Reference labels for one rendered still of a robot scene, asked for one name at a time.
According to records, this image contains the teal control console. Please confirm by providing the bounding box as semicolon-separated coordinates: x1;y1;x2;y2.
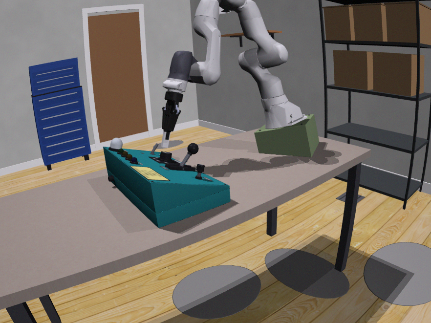
103;138;230;228

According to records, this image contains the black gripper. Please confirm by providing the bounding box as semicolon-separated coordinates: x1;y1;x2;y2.
161;91;183;148

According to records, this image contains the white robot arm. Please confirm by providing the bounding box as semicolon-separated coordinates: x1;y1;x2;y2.
163;0;307;129

